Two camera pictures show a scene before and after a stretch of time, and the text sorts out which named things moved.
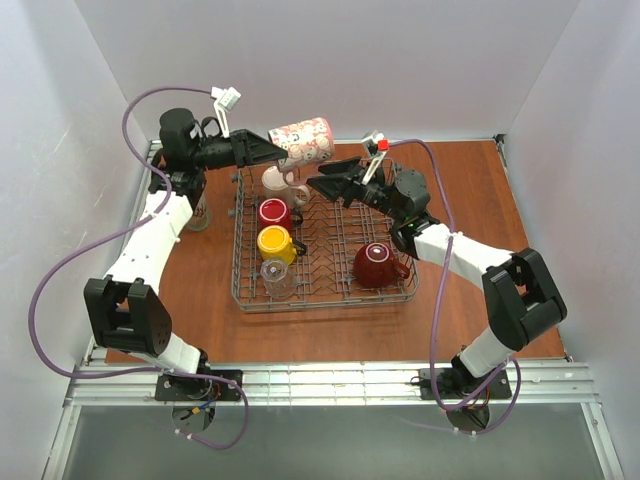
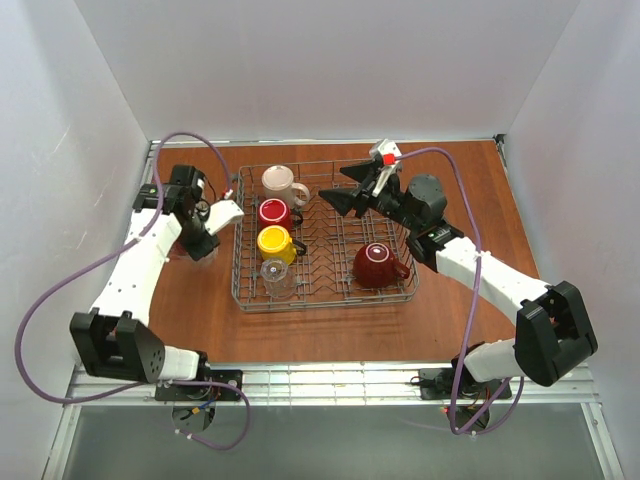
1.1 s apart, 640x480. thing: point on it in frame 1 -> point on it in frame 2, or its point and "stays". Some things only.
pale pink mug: (275, 186) stays
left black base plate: (183, 387) stays
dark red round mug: (375, 266) stays
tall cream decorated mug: (201, 216) stays
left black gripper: (237, 148) -> (201, 247)
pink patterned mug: (308, 143) -> (180, 251)
